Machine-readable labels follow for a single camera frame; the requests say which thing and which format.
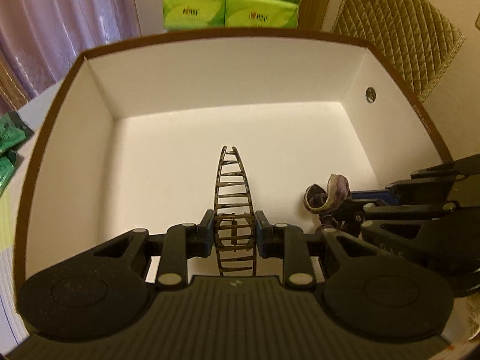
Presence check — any tortoiseshell hair claw clip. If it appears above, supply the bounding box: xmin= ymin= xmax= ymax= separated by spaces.
xmin=214 ymin=146 xmax=257 ymax=277

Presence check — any brown cardboard box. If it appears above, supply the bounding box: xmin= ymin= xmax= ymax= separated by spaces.
xmin=13 ymin=28 xmax=452 ymax=287

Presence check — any quilted chair back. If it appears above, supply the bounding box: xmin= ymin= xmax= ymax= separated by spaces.
xmin=332 ymin=0 xmax=465 ymax=102

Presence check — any green wet wipes pack lower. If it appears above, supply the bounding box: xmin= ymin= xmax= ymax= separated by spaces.
xmin=0 ymin=150 xmax=18 ymax=195

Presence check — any green wet wipes pack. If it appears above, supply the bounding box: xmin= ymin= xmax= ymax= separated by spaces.
xmin=0 ymin=150 xmax=18 ymax=195
xmin=0 ymin=111 xmax=34 ymax=155

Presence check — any green wet wipes pack upper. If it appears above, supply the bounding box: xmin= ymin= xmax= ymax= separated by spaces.
xmin=0 ymin=111 xmax=34 ymax=155

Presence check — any purple curtain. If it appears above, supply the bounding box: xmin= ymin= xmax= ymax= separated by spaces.
xmin=1 ymin=0 xmax=140 ymax=111

